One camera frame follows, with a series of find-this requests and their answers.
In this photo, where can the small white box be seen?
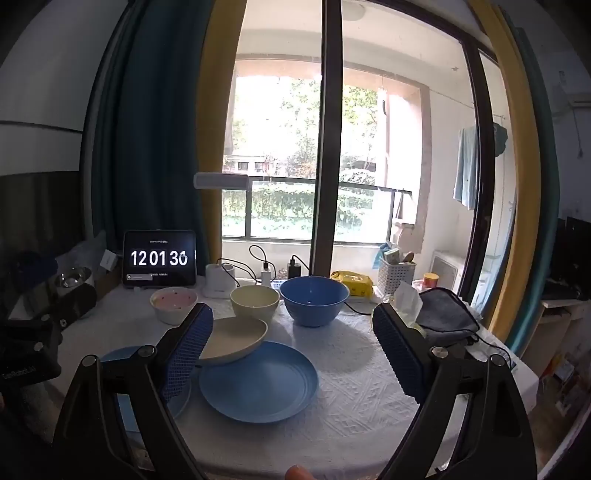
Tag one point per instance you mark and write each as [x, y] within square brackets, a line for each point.
[108, 261]

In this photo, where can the cream oval plate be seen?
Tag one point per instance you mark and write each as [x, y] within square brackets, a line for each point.
[235, 339]

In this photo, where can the person's right hand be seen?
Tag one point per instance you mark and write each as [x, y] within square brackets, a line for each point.
[301, 473]

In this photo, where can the black monitor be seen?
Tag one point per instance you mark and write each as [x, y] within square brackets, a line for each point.
[572, 249]

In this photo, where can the white power strip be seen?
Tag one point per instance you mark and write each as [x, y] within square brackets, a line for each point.
[279, 285]

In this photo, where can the white balcony appliance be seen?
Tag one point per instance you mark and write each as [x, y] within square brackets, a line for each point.
[447, 270]

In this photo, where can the tablet showing clock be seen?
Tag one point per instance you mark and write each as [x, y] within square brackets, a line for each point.
[159, 258]

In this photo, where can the white textured tablecloth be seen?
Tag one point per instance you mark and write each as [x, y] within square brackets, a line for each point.
[360, 392]

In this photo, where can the blue bowl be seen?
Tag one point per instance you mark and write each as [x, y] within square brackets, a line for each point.
[314, 300]

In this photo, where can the yellow wipes packet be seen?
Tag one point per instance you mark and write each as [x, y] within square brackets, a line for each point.
[353, 282]

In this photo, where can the cream bowl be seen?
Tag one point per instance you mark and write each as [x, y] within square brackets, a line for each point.
[254, 300]

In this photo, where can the yellow curtain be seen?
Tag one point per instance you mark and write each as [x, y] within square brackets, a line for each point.
[517, 161]
[212, 115]

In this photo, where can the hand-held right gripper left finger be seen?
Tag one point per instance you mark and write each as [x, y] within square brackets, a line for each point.
[184, 355]

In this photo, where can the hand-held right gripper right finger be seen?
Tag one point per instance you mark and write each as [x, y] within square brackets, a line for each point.
[401, 355]

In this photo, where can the yellow tissue pack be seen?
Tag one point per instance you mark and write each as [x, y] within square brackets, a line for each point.
[408, 300]

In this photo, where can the light blue hanging towel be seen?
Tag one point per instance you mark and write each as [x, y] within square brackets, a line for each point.
[466, 170]

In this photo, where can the white air conditioner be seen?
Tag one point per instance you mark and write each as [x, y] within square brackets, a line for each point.
[579, 100]

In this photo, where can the pink speckled bowl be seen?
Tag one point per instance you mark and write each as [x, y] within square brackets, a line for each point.
[171, 300]

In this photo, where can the teal curtain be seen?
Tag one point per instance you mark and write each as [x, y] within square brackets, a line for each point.
[540, 138]
[147, 138]

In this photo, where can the white perforated basket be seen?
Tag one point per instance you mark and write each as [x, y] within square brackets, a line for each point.
[395, 277]

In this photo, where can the grey cloth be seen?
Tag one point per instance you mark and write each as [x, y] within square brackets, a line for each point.
[445, 314]

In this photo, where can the pink steel-lined bowl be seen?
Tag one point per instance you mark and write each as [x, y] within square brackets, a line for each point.
[74, 277]

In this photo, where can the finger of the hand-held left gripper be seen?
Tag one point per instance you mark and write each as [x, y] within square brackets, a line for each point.
[69, 307]

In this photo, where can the cardboard box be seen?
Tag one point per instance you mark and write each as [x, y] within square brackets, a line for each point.
[111, 279]

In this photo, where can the blue plate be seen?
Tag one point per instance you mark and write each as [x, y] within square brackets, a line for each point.
[263, 383]
[115, 354]

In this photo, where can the wooden shelf unit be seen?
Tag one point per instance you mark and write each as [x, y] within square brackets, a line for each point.
[563, 332]

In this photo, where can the dark teal hanging garment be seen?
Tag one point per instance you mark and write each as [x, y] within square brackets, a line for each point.
[499, 138]

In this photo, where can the dark sliding door frame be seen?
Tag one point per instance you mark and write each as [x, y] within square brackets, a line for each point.
[328, 138]

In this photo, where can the white charger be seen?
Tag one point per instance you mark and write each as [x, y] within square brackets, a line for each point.
[266, 274]

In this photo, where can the white desk lamp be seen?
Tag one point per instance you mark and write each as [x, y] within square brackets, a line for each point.
[219, 281]

